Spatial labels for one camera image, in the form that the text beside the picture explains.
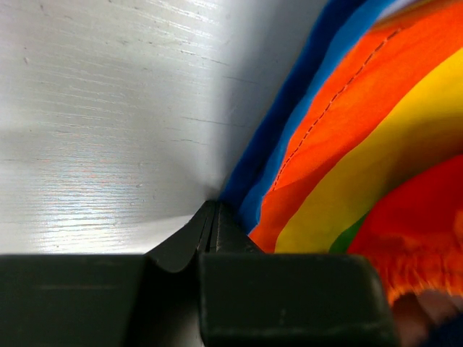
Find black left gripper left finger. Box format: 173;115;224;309
1;202;212;346

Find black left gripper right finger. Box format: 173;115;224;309
197;201;399;346

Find rainbow striped shorts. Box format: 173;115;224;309
218;0;463;347

